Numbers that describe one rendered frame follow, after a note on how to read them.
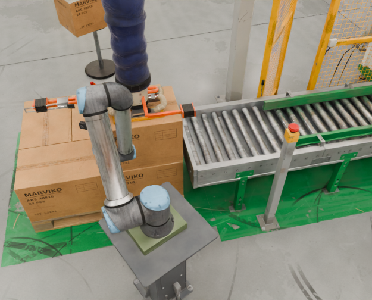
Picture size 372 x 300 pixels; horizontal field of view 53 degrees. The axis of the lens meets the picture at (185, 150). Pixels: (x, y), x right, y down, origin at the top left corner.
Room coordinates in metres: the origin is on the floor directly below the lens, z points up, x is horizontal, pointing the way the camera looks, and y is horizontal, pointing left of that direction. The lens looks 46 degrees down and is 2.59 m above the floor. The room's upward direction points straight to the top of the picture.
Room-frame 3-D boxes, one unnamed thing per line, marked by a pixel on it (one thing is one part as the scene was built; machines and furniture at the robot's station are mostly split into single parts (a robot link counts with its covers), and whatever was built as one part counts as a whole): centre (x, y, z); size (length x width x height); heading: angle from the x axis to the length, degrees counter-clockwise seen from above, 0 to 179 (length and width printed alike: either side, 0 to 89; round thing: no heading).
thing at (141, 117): (1.92, 0.31, 0.97); 0.34 x 0.10 x 0.05; 102
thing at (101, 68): (3.88, 1.02, 0.31); 0.40 x 0.40 x 0.62
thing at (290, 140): (1.71, -0.66, 0.50); 0.07 x 0.07 x 1.00; 13
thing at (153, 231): (1.17, 0.16, 0.85); 0.19 x 0.19 x 0.10
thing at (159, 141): (2.00, 0.35, 0.74); 0.60 x 0.40 x 0.40; 102
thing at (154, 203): (1.16, 0.17, 0.99); 0.17 x 0.15 x 0.18; 112
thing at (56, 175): (2.22, 0.71, 0.34); 1.20 x 1.00 x 0.40; 103
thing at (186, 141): (2.07, 0.01, 0.58); 0.70 x 0.03 x 0.06; 13
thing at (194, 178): (2.07, 0.01, 0.48); 0.70 x 0.03 x 0.15; 13
